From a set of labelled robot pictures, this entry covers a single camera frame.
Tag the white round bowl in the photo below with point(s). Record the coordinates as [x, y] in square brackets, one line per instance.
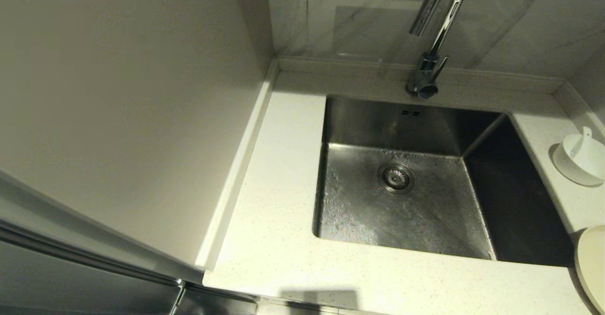
[581, 168]

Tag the white ceramic spoon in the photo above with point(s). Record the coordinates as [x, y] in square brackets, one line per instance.
[583, 137]

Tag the cream round plate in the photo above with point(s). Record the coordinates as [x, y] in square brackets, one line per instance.
[593, 263]

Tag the stainless steel sink basin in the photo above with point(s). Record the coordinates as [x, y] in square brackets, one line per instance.
[378, 211]

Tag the round metal drain strainer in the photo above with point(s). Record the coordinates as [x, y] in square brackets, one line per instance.
[396, 178]

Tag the chrome gooseneck faucet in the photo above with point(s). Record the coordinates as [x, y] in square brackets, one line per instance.
[427, 76]

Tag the grey metal cabinet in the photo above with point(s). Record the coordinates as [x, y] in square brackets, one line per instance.
[71, 277]

